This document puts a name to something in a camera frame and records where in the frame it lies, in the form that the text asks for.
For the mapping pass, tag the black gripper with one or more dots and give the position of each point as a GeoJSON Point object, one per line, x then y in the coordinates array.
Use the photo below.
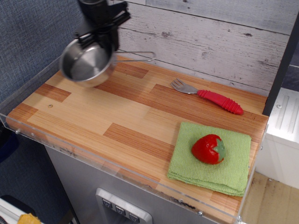
{"type": "Point", "coordinates": [99, 15]}

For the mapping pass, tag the small stainless steel pot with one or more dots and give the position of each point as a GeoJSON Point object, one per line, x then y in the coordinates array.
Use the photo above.
{"type": "Point", "coordinates": [92, 65]}

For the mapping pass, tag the grey toy cabinet front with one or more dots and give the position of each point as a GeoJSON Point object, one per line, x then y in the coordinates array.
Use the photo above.
{"type": "Point", "coordinates": [143, 182]}

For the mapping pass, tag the red toy strawberry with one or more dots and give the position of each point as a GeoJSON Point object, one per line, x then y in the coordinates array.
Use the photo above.
{"type": "Point", "coordinates": [209, 149]}

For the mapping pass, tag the silver button control panel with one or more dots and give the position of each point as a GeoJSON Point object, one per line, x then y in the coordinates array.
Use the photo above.
{"type": "Point", "coordinates": [126, 212]}

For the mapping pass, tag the green folded cloth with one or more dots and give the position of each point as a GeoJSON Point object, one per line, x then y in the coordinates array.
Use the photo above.
{"type": "Point", "coordinates": [229, 176]}

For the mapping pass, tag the yellow black object bottom left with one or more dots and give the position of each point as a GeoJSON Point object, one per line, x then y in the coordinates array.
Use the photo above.
{"type": "Point", "coordinates": [23, 219]}

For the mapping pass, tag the clear acrylic table guard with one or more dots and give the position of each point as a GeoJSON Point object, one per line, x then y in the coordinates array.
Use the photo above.
{"type": "Point", "coordinates": [136, 110]}

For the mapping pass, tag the white side cabinet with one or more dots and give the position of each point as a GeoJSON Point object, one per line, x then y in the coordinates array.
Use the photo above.
{"type": "Point", "coordinates": [279, 156]}

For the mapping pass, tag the fork with red handle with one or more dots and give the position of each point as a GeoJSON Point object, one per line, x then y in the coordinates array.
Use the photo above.
{"type": "Point", "coordinates": [224, 102]}

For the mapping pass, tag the black right vertical post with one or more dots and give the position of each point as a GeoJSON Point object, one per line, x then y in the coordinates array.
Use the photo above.
{"type": "Point", "coordinates": [283, 67]}

